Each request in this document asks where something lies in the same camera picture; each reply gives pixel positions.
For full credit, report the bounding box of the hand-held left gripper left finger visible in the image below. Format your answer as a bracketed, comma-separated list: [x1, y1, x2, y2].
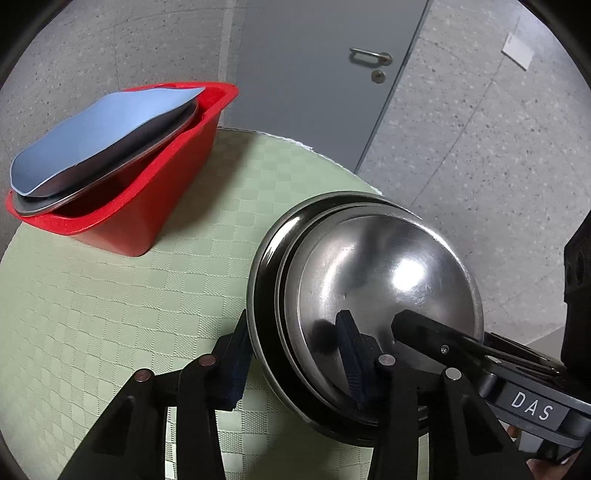
[58, 308, 253, 480]

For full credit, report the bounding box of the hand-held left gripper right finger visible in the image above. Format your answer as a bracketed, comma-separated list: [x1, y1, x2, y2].
[335, 310, 533, 480]

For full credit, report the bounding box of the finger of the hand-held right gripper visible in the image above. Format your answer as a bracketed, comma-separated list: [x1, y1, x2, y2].
[482, 332, 568, 376]
[390, 309, 502, 376]

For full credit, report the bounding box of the ribbed steel bowl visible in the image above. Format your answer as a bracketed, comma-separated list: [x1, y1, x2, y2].
[246, 189, 485, 446]

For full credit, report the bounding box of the medium steel bowl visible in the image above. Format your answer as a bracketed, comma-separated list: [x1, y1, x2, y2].
[276, 202, 462, 428]

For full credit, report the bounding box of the red plastic basin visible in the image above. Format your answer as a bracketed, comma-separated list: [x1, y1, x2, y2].
[6, 80, 240, 258]

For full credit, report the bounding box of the large steel bowl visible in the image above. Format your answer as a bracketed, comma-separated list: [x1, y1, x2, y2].
[13, 98, 207, 217]

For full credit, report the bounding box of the person's right hand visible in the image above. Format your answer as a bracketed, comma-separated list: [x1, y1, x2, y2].
[505, 425, 573, 480]

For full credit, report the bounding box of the round table with green cloth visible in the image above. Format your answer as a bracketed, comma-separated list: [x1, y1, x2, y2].
[0, 128, 432, 480]

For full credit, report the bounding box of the grey door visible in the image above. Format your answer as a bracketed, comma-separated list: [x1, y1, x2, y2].
[221, 0, 433, 172]

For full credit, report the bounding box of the metal door handle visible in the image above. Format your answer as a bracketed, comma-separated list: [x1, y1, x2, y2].
[349, 47, 393, 65]

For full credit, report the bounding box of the white wall switch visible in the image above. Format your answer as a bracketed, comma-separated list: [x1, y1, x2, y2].
[502, 32, 534, 70]

